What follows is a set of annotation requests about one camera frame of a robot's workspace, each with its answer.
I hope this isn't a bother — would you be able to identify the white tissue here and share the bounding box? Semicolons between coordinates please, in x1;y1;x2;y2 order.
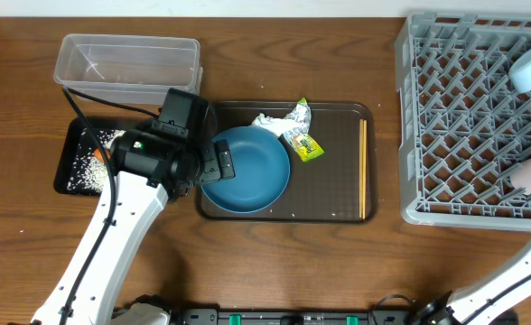
251;113;295;137

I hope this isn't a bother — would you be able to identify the orange carrot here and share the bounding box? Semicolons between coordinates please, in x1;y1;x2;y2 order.
93;149;105;163

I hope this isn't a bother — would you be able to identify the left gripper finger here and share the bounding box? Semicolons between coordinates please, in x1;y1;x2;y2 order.
199;143;221;184
215;140;235;179

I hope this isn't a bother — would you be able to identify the grey dishwasher rack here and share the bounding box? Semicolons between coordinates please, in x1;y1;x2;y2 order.
395;12;531;232

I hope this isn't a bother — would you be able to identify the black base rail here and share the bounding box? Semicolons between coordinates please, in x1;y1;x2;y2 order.
111;307;429;325

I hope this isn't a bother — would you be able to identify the pile of white rice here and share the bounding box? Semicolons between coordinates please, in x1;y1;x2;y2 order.
65;128;108;196

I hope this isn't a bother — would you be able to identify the dark blue plate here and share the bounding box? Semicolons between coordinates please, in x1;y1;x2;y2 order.
201;126;291;214

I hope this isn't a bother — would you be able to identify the clear plastic container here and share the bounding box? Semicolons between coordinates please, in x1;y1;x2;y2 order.
53;33;203;105

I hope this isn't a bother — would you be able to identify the wooden chopstick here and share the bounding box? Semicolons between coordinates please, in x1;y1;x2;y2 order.
360;120;368;220
359;119;363;220

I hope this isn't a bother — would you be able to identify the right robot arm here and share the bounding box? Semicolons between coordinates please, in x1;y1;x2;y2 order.
406;240;531;325

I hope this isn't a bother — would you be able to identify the brown serving tray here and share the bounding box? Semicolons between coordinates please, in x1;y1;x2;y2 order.
196;101;377;223

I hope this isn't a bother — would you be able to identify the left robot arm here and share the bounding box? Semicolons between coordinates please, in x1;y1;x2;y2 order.
32;121;235;324

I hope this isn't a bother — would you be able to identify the silver green snack wrapper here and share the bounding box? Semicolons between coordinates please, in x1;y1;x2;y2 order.
283;97;324;162

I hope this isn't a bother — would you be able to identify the black rectangular tray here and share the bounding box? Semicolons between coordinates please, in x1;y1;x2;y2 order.
53;116;150;196

